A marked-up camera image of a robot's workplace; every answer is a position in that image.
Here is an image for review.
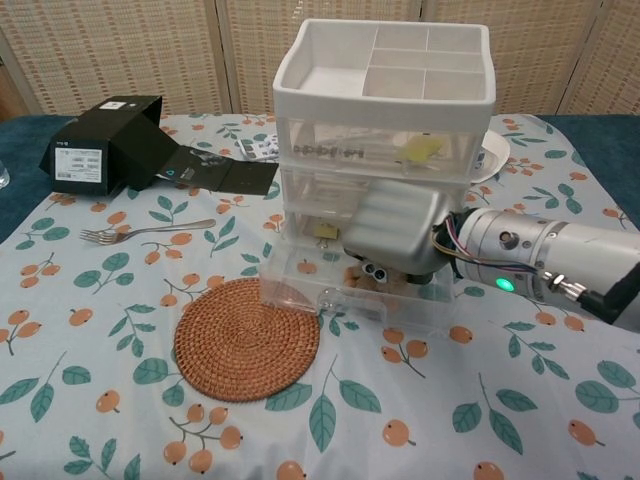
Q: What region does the white paper plate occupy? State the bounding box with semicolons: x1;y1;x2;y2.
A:
479;130;511;182

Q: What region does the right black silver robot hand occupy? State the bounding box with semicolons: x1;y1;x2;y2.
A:
341;179;457;287

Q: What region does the floral fruit print tablecloth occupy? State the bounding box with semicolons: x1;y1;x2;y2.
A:
0;112;640;480

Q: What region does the silver metal fork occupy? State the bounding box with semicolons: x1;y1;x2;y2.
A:
79;218;218;247

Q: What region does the white plastic drawer organizer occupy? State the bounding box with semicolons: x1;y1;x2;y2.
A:
272;18;496;281

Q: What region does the woven bamboo folding screen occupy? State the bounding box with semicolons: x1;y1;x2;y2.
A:
0;0;640;121

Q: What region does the round woven rattan coaster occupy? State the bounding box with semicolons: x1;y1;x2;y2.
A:
173;278;321;402

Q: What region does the clear drawer with bracelet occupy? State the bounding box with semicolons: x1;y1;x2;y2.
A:
277;114;484;174

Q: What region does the dark bead bracelet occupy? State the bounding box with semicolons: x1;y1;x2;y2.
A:
294;143;365;157

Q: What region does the clear plastic drawer with toy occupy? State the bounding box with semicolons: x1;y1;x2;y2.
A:
258;204;464;341

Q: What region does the black unfolded cardboard insert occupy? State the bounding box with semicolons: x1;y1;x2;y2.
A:
159;143;280;197

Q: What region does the pill blister pack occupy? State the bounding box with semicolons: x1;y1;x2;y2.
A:
236;133;280;162

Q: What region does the yellow binder clip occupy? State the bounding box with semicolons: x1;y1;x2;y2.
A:
312;223;341;249

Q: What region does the yellow soft item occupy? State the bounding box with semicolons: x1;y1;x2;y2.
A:
399;133;446;164

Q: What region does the brown plush toy keychain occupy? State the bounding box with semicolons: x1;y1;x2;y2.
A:
344;259;409;295

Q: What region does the black cardboard box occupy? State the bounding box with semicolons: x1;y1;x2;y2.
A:
39;94;174;196

